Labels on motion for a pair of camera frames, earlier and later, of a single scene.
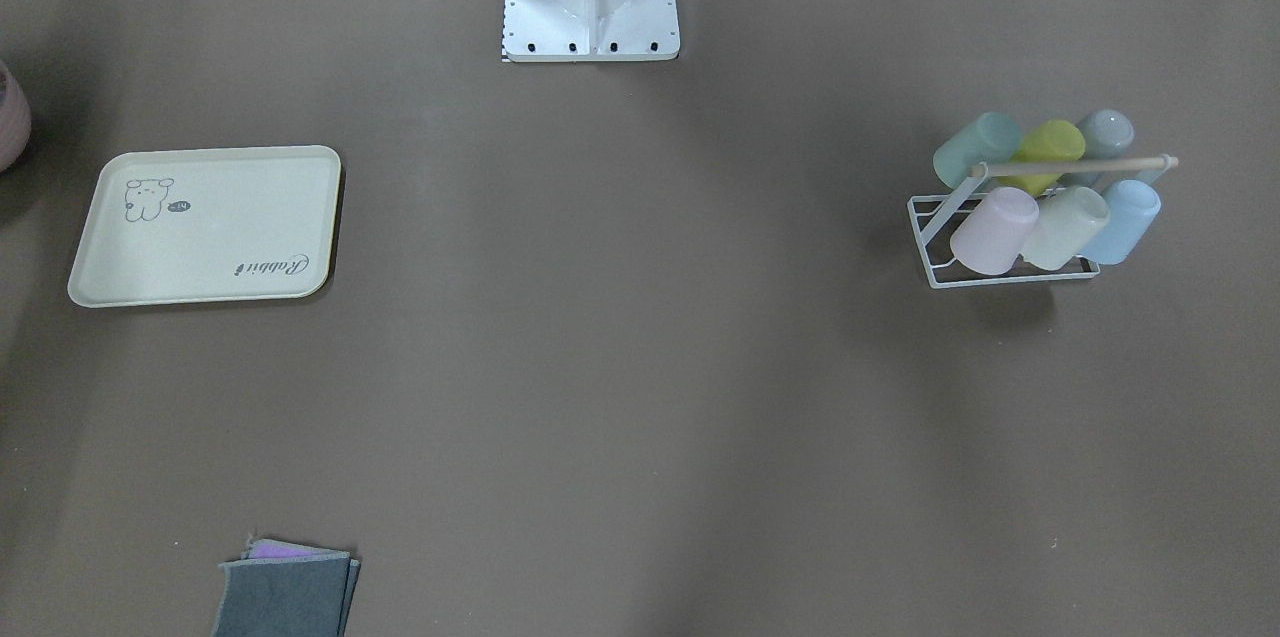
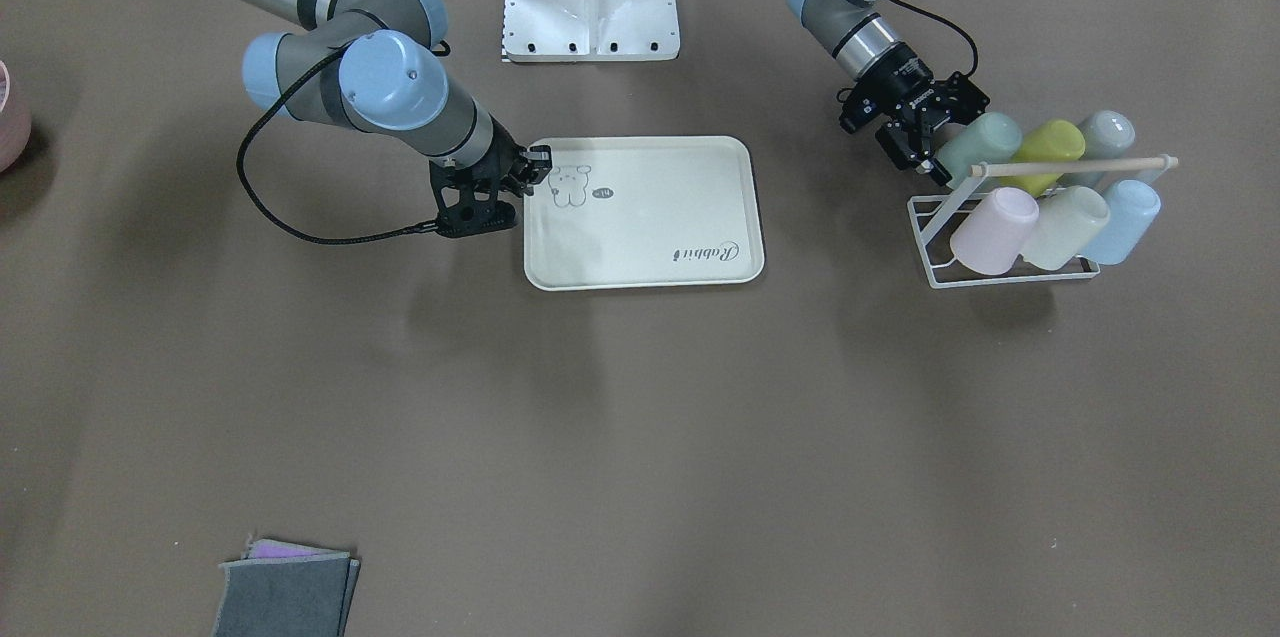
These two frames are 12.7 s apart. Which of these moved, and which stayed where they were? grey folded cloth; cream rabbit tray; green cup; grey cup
Moved: cream rabbit tray
Stayed: grey folded cloth; green cup; grey cup
